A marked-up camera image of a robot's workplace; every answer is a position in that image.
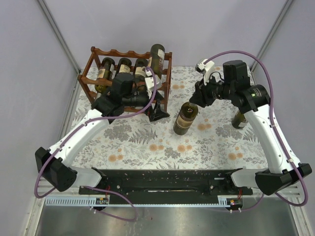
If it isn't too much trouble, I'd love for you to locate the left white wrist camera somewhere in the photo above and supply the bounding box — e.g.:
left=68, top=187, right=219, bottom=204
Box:
left=144, top=67, right=162, bottom=98

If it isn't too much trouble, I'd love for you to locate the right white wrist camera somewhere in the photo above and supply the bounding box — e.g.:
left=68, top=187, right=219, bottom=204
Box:
left=195, top=59, right=215, bottom=84

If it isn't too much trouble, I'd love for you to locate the wine bottle brown label front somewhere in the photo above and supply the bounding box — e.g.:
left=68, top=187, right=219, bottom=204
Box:
left=173, top=102, right=198, bottom=135

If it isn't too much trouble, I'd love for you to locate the purple cable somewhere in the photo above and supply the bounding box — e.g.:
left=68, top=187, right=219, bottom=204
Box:
left=204, top=50, right=309, bottom=213
left=33, top=66, right=158, bottom=221

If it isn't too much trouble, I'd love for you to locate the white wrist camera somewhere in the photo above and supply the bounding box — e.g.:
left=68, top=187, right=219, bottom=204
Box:
left=144, top=67, right=162, bottom=98
left=195, top=59, right=215, bottom=84

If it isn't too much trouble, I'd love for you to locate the wine bottle brown label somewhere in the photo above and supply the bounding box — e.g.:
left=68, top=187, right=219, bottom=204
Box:
left=148, top=44, right=165, bottom=79
left=173, top=102, right=198, bottom=135

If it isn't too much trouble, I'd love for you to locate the brown wooden wine rack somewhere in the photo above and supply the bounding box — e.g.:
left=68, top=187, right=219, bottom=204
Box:
left=77, top=46, right=173, bottom=114

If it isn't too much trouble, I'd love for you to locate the wine bottle brown label back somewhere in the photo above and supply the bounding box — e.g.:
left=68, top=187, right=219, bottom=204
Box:
left=148, top=44, right=165, bottom=79

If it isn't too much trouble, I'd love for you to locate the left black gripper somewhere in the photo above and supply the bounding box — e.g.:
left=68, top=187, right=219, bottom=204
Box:
left=123, top=88, right=170, bottom=121

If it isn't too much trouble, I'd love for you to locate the green wine bottle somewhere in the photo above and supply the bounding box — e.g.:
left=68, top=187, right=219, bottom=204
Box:
left=94, top=57, right=115, bottom=93

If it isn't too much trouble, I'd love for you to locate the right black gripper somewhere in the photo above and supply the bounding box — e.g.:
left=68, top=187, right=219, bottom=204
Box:
left=189, top=72, right=235, bottom=108

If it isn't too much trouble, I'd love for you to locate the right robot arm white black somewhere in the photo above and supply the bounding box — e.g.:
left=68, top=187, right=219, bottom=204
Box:
left=189, top=59, right=312, bottom=196

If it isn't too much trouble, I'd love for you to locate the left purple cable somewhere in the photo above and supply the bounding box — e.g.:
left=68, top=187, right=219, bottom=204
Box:
left=33, top=66, right=158, bottom=221

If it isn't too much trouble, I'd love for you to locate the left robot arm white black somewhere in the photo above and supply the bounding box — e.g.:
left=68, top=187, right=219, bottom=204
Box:
left=35, top=67, right=161, bottom=194

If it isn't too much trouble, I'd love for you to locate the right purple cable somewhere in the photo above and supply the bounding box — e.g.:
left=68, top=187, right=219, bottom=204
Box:
left=204, top=50, right=309, bottom=213

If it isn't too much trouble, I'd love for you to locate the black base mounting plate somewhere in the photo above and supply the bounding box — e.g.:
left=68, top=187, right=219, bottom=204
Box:
left=78, top=169, right=254, bottom=197

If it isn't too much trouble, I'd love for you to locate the white slotted cable duct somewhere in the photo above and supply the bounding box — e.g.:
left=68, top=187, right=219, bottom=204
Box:
left=45, top=193, right=243, bottom=208

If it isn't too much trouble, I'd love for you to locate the floral patterned table mat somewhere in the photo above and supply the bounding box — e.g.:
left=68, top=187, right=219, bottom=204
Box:
left=73, top=66, right=267, bottom=169

